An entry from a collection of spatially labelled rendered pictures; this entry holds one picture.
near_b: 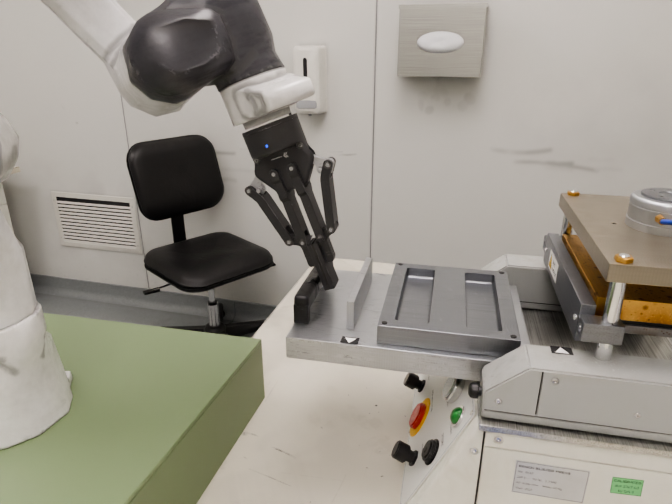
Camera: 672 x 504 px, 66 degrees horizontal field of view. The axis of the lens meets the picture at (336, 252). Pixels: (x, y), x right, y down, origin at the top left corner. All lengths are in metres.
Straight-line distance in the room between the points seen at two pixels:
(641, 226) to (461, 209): 1.61
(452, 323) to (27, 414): 0.52
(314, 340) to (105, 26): 0.46
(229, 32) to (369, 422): 0.60
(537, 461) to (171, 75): 0.57
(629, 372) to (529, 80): 1.67
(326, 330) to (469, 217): 1.65
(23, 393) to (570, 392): 0.61
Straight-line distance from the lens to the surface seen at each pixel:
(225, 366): 0.80
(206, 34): 0.63
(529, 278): 0.84
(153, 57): 0.62
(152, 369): 0.83
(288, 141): 0.66
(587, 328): 0.59
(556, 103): 2.19
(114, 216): 2.92
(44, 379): 0.75
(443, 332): 0.63
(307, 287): 0.69
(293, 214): 0.70
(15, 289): 0.70
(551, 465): 0.65
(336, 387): 0.94
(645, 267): 0.58
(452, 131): 2.19
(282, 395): 0.93
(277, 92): 0.61
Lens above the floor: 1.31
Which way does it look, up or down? 22 degrees down
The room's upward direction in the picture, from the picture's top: straight up
